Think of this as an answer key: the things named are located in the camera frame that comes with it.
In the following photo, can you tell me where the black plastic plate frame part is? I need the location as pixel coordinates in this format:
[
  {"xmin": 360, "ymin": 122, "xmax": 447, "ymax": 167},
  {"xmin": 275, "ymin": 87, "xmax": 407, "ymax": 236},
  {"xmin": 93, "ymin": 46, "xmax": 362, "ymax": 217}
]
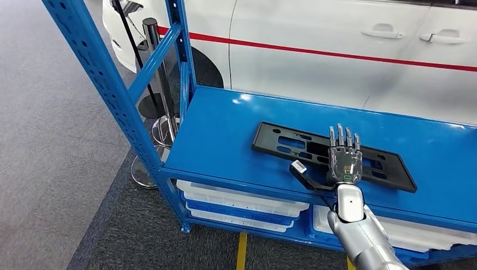
[{"xmin": 251, "ymin": 121, "xmax": 418, "ymax": 194}]

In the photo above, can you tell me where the white plastic tray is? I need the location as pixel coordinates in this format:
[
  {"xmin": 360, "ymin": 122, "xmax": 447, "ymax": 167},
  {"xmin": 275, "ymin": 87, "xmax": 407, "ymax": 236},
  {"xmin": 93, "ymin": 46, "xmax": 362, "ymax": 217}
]
[
  {"xmin": 188, "ymin": 208, "xmax": 295, "ymax": 234},
  {"xmin": 313, "ymin": 205, "xmax": 477, "ymax": 245},
  {"xmin": 176, "ymin": 179, "xmax": 310, "ymax": 219},
  {"xmin": 389, "ymin": 232, "xmax": 471, "ymax": 255}
]

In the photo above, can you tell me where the white car with red stripe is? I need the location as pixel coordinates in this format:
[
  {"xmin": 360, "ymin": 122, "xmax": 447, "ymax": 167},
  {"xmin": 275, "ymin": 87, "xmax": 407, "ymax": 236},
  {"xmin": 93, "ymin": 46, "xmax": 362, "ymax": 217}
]
[{"xmin": 102, "ymin": 0, "xmax": 477, "ymax": 126}]

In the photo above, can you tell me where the blue metal shelf rack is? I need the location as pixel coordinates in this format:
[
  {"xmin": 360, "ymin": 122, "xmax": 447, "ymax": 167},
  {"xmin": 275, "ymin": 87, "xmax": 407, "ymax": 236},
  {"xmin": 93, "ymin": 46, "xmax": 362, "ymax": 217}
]
[{"xmin": 42, "ymin": 0, "xmax": 477, "ymax": 268}]

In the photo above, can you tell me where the black stanchion pole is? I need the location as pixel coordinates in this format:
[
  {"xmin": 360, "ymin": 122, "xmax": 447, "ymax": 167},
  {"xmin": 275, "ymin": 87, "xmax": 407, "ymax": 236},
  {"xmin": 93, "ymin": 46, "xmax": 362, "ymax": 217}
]
[{"xmin": 111, "ymin": 0, "xmax": 167, "ymax": 119}]

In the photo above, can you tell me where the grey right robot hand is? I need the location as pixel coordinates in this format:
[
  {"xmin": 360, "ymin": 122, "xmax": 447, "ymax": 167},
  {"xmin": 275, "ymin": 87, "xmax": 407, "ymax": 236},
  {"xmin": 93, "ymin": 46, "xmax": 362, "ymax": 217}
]
[{"xmin": 327, "ymin": 124, "xmax": 363, "ymax": 186}]

